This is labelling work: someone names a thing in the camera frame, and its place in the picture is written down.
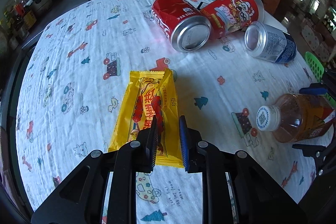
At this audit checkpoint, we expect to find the orange tea plastic bottle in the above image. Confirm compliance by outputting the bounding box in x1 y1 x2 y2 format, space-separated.
256 94 335 143

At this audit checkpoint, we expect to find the yellow snack wrapper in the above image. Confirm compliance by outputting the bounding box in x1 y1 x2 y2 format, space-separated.
108 69 183 168

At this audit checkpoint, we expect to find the silver blue drink can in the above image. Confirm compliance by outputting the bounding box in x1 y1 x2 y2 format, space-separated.
244 22 297 64

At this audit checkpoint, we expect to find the red cola can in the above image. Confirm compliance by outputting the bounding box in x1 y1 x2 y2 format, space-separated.
151 0 211 52

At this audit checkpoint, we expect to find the green plastic basket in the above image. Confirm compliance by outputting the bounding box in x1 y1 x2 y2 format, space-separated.
305 52 335 108

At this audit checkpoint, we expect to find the white cartoon print tablecloth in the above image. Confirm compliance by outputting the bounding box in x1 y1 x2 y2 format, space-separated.
16 0 314 210

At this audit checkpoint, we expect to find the red cartoon paper cup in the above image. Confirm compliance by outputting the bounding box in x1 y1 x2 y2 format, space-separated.
201 0 265 40

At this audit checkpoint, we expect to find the red cap sauce bottle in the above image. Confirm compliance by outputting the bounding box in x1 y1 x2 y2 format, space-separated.
14 0 26 17

